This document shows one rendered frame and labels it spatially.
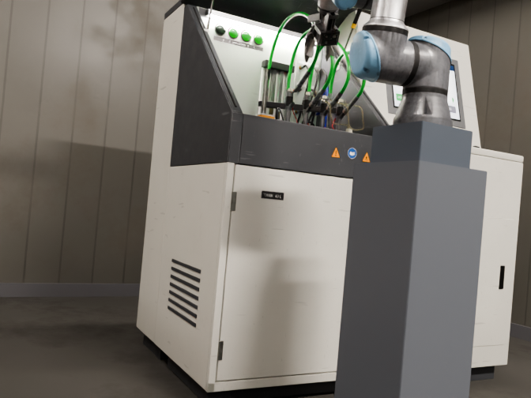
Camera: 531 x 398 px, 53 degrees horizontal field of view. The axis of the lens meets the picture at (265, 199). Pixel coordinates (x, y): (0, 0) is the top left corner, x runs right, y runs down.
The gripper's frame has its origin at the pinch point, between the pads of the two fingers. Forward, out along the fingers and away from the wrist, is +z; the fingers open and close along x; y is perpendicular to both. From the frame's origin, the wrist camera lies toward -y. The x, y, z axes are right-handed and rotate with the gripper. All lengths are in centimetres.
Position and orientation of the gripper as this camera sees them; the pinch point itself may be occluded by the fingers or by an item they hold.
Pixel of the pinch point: (316, 58)
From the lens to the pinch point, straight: 201.8
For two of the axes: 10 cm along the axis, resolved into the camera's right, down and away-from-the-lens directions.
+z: -1.0, 7.1, 6.9
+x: 9.5, -1.3, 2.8
